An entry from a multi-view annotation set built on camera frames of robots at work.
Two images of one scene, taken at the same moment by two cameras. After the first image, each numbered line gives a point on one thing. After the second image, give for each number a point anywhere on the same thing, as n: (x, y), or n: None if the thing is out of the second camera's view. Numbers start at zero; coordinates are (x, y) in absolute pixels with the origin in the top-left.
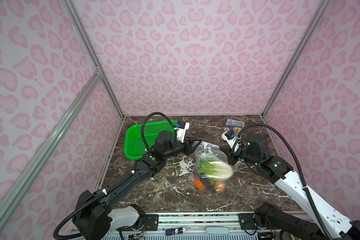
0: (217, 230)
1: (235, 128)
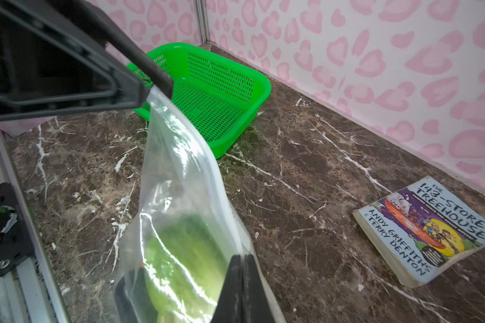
0: None
1: (421, 230)
